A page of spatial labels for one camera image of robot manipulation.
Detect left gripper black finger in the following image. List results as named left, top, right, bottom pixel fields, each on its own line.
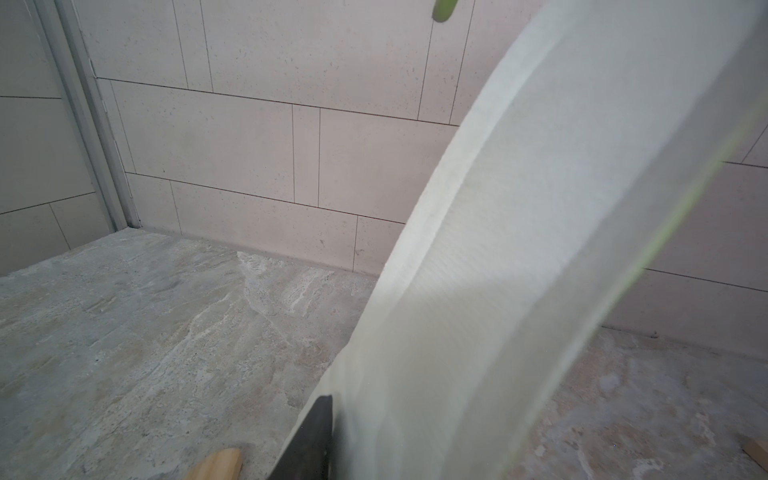
left=268, top=395, right=333, bottom=480

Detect white foam insole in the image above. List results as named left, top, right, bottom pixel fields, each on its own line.
left=313, top=1, right=767, bottom=479

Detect wooden clothes rack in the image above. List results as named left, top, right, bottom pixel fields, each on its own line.
left=184, top=439, right=767, bottom=480

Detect green clip hanger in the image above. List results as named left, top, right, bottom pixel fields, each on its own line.
left=432, top=0, right=458, bottom=23

